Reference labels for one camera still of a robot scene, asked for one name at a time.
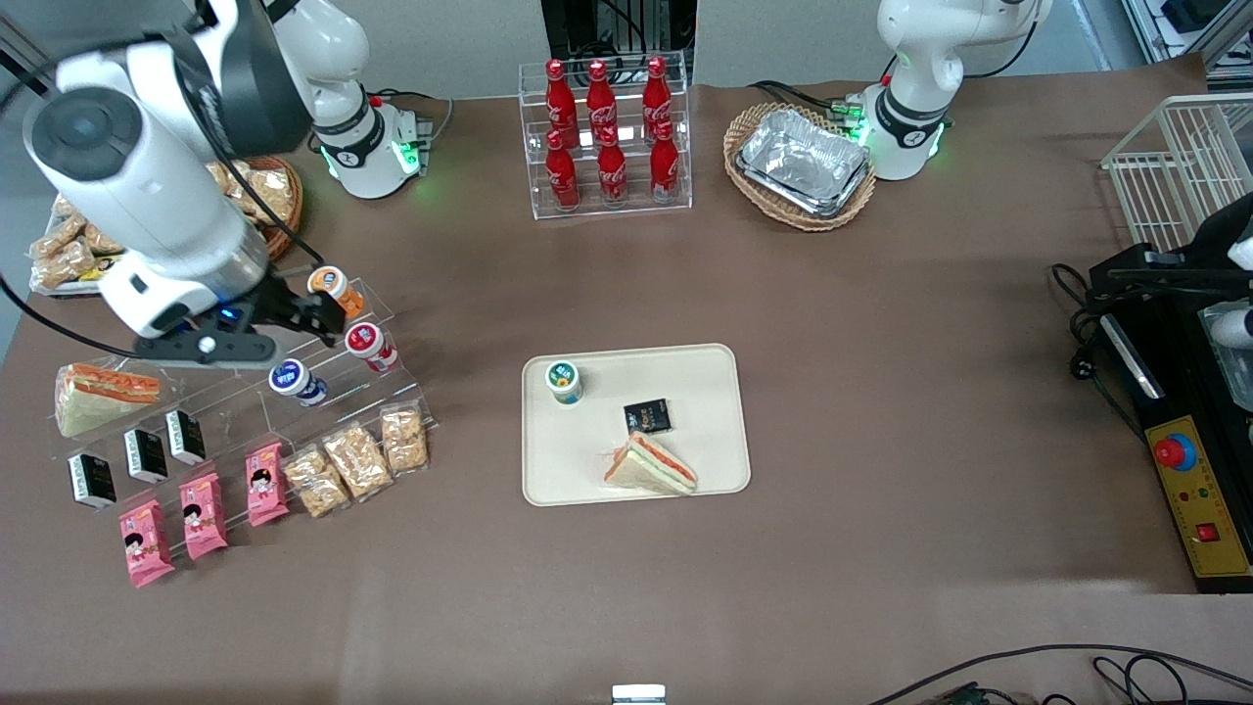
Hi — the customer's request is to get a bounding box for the grey metal frame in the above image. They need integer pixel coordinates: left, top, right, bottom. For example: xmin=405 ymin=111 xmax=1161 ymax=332
xmin=1121 ymin=0 xmax=1253 ymax=94

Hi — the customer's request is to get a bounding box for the light wicker basket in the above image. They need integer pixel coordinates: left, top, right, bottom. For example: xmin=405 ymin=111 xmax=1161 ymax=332
xmin=722 ymin=101 xmax=879 ymax=233

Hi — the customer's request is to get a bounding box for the red cola bottle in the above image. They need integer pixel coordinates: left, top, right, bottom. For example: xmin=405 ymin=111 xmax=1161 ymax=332
xmin=649 ymin=119 xmax=680 ymax=204
xmin=585 ymin=61 xmax=620 ymax=146
xmin=597 ymin=125 xmax=629 ymax=207
xmin=641 ymin=56 xmax=674 ymax=140
xmin=544 ymin=130 xmax=580 ymax=212
xmin=543 ymin=59 xmax=580 ymax=148

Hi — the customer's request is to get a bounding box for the pink cartoon snack pack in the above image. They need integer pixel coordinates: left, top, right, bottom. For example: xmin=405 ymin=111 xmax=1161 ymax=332
xmin=118 ymin=499 xmax=176 ymax=588
xmin=245 ymin=442 xmax=291 ymax=528
xmin=179 ymin=472 xmax=229 ymax=561

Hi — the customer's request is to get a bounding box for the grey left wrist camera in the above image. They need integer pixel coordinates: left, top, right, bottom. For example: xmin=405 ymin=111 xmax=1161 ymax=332
xmin=1212 ymin=306 xmax=1253 ymax=352

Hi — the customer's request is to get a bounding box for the black right base cable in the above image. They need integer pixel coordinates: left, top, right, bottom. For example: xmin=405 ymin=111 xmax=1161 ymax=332
xmin=370 ymin=90 xmax=456 ymax=150

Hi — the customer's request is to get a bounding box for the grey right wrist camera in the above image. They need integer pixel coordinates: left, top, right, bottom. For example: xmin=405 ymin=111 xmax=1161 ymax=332
xmin=134 ymin=331 xmax=278 ymax=370

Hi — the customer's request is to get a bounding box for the blue gum bottle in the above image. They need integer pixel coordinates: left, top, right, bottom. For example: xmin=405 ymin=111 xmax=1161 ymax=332
xmin=268 ymin=359 xmax=330 ymax=407

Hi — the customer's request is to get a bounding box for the clear acrylic stepped stand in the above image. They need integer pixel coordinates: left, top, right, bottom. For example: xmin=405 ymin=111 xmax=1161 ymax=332
xmin=44 ymin=277 xmax=440 ymax=564

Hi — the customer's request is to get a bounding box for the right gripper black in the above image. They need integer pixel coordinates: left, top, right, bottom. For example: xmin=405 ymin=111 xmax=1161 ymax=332
xmin=227 ymin=276 xmax=346 ymax=343

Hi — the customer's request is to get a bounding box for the white wire basket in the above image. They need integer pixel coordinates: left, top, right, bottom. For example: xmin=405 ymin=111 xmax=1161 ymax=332
xmin=1101 ymin=93 xmax=1253 ymax=254

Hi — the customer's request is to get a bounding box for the silver foil tray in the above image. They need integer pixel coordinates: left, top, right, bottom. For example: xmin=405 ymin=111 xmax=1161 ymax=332
xmin=734 ymin=108 xmax=874 ymax=218

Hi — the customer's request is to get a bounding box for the black base cable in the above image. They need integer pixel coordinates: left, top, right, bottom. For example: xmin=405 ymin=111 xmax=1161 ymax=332
xmin=370 ymin=90 xmax=456 ymax=150
xmin=749 ymin=76 xmax=887 ymax=123

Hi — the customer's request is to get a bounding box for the cream plastic tray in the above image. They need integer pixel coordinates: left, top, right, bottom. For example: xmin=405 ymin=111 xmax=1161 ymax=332
xmin=521 ymin=343 xmax=753 ymax=508

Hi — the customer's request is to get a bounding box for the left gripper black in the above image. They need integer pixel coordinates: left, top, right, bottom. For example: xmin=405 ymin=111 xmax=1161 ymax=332
xmin=1186 ymin=191 xmax=1253 ymax=295

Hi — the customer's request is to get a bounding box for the black flat tray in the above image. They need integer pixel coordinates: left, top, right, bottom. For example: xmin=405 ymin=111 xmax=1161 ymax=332
xmin=27 ymin=201 xmax=133 ymax=297

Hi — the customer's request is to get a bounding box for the black thin cable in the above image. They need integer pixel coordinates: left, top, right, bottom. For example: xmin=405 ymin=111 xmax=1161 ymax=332
xmin=866 ymin=641 xmax=1253 ymax=705

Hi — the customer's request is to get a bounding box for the black equipment cabinet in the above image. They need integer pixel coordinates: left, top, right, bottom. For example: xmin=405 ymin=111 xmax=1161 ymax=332
xmin=541 ymin=0 xmax=698 ymax=87

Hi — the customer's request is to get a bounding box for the orange gum bottle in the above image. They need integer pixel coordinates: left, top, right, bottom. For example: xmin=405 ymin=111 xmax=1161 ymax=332
xmin=306 ymin=265 xmax=365 ymax=320

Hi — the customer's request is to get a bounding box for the black power cable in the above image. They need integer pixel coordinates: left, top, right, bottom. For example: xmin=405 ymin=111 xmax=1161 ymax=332
xmin=1049 ymin=260 xmax=1148 ymax=442

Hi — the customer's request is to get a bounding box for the black square snack pack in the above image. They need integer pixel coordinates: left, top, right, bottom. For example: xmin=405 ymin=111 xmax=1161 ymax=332
xmin=623 ymin=398 xmax=673 ymax=436

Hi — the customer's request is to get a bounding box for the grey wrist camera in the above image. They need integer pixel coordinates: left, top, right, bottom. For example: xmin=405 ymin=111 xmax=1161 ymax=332
xmin=1212 ymin=306 xmax=1253 ymax=352
xmin=134 ymin=331 xmax=278 ymax=370

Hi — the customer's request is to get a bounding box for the black yellow control box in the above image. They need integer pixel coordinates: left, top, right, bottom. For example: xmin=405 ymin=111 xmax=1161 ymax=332
xmin=1089 ymin=245 xmax=1253 ymax=594

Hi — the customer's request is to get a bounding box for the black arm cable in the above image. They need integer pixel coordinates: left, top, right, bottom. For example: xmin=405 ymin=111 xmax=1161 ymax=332
xmin=0 ymin=20 xmax=329 ymax=361

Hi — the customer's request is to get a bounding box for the wrapped triangle sandwich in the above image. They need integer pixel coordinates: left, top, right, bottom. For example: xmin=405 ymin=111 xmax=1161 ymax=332
xmin=54 ymin=360 xmax=165 ymax=440
xmin=602 ymin=431 xmax=699 ymax=496

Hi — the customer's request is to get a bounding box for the dark brown wicker basket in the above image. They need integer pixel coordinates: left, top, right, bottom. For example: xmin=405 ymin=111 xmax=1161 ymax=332
xmin=208 ymin=155 xmax=304 ymax=262

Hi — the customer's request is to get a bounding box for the black rice ball pack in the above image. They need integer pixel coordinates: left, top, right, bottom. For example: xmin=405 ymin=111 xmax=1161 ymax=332
xmin=67 ymin=451 xmax=118 ymax=510
xmin=122 ymin=428 xmax=169 ymax=485
xmin=163 ymin=408 xmax=208 ymax=466

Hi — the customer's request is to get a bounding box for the black left base cable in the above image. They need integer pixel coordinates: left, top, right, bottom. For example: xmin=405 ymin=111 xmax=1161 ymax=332
xmin=749 ymin=76 xmax=887 ymax=123

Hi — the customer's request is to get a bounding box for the red gum bottle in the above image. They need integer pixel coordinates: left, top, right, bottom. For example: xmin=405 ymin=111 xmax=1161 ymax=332
xmin=344 ymin=322 xmax=400 ymax=374

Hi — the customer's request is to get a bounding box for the clear acrylic bottle rack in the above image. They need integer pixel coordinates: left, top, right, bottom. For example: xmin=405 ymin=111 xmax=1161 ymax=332
xmin=518 ymin=49 xmax=694 ymax=222

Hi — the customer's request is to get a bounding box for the green gum bottle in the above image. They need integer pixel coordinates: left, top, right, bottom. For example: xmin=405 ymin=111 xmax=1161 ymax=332
xmin=545 ymin=359 xmax=585 ymax=406

